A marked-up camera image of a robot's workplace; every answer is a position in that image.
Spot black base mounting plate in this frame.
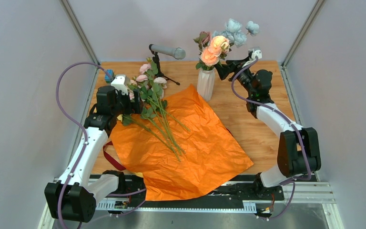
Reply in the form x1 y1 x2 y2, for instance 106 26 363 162
111 175 284 212

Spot orange flowers in vase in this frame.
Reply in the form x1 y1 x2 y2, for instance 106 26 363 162
193 31 234 71

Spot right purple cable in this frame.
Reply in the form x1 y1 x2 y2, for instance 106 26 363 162
231 57 313 221

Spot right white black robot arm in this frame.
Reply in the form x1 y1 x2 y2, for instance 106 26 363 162
216 58 322 199

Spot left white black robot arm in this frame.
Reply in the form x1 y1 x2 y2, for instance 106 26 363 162
44 85 142 223

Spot orange yellow wrapping paper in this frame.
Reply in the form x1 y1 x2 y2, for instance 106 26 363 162
110 85 253 201

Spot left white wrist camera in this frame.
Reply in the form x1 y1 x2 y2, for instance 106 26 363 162
111 74 130 95

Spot white ribbed vase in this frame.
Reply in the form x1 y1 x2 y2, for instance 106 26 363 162
197 69 215 102

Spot purple cable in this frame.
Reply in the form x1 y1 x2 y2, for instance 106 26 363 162
55 62 112 229
231 57 313 221

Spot yellow flower bouquet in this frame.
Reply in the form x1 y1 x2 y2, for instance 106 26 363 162
120 58 190 162

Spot colourful toy block train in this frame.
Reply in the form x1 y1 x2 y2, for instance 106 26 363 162
104 69 115 83

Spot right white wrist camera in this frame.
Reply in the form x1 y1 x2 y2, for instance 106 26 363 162
244 48 263 67

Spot dark red ribbon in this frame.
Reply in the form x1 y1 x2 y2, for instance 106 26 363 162
102 141 126 171

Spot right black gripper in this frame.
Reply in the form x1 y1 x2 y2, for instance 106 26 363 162
215 57 256 96

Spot silver microphone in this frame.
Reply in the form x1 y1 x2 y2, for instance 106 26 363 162
149 44 186 60

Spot light blue flower stem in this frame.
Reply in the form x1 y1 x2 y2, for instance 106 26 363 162
211 18 260 48

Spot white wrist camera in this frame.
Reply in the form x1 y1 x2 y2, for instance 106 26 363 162
111 74 130 95
244 48 263 67

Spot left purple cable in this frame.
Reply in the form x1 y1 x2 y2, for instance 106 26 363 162
55 62 112 229

